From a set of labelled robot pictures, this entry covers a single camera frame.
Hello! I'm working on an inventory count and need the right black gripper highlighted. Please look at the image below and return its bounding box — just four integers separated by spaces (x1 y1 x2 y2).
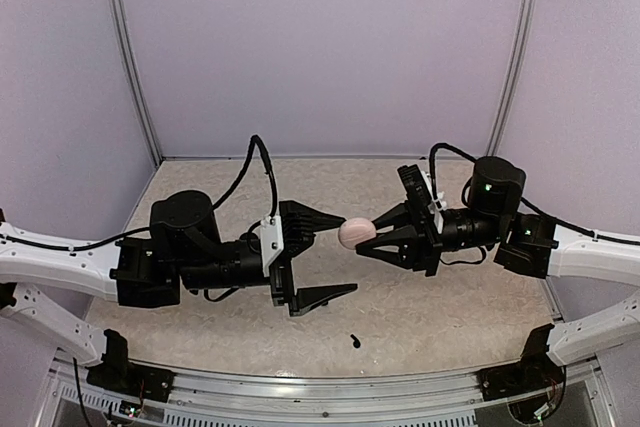
355 198 506 276

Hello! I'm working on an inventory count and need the pink earbud charging case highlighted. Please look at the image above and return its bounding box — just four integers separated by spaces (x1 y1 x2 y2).
338 217 377 250

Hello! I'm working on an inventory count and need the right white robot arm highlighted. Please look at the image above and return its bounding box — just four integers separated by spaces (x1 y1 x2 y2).
354 156 639 286

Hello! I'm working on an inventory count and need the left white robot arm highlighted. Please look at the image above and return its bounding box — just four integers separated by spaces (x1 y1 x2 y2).
1 190 357 392

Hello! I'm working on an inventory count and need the black earbud lower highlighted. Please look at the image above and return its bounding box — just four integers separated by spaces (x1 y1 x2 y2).
350 334 361 349

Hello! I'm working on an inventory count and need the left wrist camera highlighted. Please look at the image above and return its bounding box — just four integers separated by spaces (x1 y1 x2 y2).
259 215 284 276

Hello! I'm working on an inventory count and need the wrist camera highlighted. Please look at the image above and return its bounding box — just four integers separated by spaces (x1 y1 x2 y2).
398 164 447 234
259 215 284 276

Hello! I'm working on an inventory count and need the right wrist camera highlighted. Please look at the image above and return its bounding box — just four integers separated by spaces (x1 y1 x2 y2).
398 164 447 234

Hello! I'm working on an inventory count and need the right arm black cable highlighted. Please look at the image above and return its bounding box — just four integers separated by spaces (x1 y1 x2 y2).
427 142 640 268

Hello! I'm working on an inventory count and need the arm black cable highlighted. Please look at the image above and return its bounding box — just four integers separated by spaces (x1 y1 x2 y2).
427 142 640 268
0 134 279 303

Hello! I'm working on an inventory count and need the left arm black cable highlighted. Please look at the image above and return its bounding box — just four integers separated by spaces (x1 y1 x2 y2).
0 134 279 303

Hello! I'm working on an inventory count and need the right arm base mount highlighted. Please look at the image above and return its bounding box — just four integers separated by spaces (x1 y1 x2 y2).
476 362 565 401

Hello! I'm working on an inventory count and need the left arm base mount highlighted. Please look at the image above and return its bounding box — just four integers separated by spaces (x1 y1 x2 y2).
87 363 175 403

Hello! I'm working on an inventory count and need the right aluminium corner post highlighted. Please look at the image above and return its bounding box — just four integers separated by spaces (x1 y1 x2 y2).
486 0 536 155

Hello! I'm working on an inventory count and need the aluminium corner post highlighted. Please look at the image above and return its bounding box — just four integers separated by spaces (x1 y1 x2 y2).
486 0 536 155
108 0 164 169

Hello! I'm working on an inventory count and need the left aluminium corner post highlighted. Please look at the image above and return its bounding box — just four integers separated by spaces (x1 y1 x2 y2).
108 0 164 169

